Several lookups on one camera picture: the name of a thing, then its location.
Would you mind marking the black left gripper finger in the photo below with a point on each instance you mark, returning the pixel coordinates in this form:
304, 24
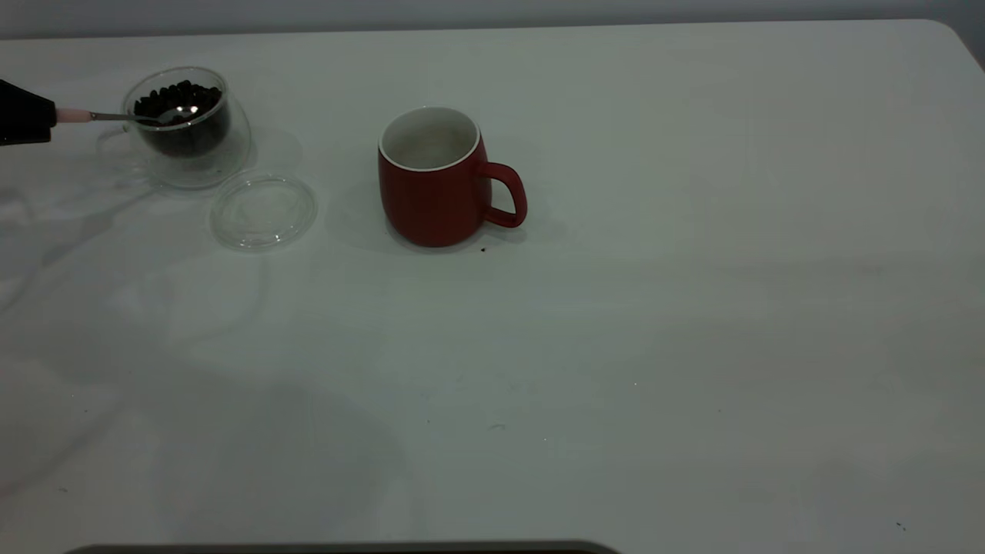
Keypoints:
23, 131
23, 101

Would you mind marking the red ceramic mug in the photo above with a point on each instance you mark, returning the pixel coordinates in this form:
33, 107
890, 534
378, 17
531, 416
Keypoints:
431, 200

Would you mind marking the dark coffee beans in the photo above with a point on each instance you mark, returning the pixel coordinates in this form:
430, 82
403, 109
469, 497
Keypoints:
192, 135

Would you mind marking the clear glass cup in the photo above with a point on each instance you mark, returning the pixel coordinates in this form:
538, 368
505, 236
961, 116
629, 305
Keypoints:
192, 165

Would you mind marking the clear glass lid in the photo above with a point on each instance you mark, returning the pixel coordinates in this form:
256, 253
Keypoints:
263, 211

